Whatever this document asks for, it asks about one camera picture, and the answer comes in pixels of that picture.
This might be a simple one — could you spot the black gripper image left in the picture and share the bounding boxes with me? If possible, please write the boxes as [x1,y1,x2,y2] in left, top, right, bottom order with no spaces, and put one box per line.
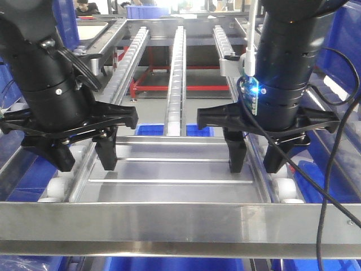
[1,102,138,172]

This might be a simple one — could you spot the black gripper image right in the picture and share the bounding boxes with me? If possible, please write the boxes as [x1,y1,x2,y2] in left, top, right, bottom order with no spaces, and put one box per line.
[197,102,340,173]

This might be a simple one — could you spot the silver metal tray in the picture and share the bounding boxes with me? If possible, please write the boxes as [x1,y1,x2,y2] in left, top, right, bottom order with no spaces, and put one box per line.
[69,136,271,203]

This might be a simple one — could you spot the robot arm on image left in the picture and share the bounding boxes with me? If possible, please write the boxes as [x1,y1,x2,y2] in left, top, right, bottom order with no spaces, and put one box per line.
[1,1,138,172]

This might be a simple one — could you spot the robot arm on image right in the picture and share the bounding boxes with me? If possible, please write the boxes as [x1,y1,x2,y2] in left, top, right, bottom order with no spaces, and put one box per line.
[197,1,344,173]

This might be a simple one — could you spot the white tray far left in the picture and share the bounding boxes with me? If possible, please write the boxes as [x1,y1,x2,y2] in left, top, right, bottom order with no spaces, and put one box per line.
[77,20,109,41]

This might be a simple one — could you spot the right white roller track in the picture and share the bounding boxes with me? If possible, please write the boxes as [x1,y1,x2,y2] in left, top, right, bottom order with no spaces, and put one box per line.
[213,25,304,204]

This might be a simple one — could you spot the white roller track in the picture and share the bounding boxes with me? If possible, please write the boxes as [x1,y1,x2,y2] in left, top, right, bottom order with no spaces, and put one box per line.
[164,26,187,137]
[38,27,150,203]
[213,25,304,204]

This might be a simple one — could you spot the left white roller track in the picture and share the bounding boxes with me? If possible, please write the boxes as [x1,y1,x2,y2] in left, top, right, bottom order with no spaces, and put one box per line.
[38,27,150,203]

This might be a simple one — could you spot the green circuit board blue led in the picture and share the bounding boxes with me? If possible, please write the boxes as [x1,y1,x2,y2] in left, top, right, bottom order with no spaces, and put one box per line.
[240,75,260,116]

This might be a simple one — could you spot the blue bin below centre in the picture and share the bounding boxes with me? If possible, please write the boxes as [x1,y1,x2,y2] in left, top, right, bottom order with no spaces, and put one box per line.
[135,124,214,137]

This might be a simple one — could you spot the centre white roller track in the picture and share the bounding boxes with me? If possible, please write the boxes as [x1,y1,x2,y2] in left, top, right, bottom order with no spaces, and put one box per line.
[164,26,187,137]

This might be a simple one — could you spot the stainless steel front rack beam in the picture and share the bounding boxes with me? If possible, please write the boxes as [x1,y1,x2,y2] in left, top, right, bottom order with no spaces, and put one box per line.
[0,200,361,259]

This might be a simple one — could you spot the blue bin bottom centre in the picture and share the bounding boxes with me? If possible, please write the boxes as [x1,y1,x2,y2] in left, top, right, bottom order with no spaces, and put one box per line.
[102,257,244,270]

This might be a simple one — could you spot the large blue crate right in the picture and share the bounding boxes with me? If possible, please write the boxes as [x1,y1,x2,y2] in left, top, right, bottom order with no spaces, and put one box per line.
[315,1,360,94]

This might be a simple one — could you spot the large blue crate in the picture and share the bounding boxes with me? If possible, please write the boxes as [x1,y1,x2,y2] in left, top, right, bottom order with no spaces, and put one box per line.
[315,1,360,94]
[1,1,80,110]

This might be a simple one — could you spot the large blue crate left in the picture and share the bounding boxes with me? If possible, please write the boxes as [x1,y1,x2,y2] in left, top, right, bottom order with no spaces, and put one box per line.
[1,1,80,110]

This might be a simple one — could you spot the person in background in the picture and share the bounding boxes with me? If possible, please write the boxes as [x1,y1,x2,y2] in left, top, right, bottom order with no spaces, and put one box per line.
[75,0,100,17]

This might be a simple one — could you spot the blue crate in background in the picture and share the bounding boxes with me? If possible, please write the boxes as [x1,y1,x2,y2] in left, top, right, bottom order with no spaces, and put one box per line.
[126,6,169,19]

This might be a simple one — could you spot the red metal frame cart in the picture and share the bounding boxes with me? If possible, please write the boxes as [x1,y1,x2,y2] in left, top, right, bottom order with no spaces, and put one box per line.
[125,46,229,100]

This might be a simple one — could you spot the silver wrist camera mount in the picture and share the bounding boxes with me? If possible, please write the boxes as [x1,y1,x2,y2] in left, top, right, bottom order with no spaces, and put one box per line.
[78,54,103,76]
[219,54,245,77]

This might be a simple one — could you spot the white usb cable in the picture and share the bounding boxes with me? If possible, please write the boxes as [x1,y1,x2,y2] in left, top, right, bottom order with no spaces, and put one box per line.
[243,0,259,77]

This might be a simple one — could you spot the left steel divider rail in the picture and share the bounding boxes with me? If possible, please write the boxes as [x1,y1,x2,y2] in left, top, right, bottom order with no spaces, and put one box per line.
[0,19,127,195]

